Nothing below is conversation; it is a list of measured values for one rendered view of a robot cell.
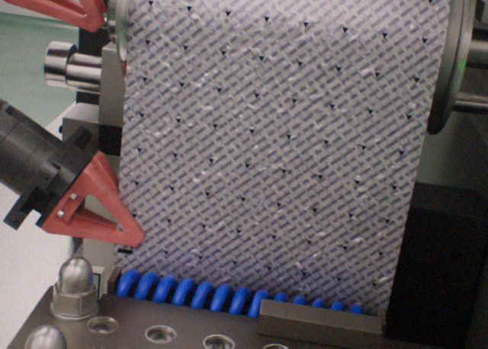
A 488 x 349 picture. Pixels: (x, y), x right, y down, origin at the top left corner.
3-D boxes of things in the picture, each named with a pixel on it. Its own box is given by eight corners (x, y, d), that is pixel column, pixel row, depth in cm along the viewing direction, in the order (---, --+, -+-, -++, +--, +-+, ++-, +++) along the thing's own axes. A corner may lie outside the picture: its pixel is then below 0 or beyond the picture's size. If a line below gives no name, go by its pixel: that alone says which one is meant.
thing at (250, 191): (113, 281, 67) (127, 76, 61) (383, 324, 66) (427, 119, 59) (111, 284, 67) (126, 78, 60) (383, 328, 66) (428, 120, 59)
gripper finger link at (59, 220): (112, 282, 64) (17, 216, 63) (133, 244, 71) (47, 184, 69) (158, 223, 62) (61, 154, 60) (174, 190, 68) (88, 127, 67)
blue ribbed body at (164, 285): (121, 295, 67) (124, 260, 66) (369, 334, 66) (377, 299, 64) (110, 316, 64) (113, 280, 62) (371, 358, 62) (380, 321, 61)
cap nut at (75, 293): (59, 293, 62) (61, 243, 60) (104, 300, 62) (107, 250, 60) (43, 318, 59) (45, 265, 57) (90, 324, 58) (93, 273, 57)
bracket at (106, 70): (64, 313, 83) (76, 30, 72) (123, 322, 83) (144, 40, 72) (48, 339, 78) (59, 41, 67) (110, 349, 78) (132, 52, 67)
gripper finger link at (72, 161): (106, 293, 62) (8, 226, 61) (127, 253, 69) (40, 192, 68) (153, 234, 60) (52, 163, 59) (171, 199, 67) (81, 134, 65)
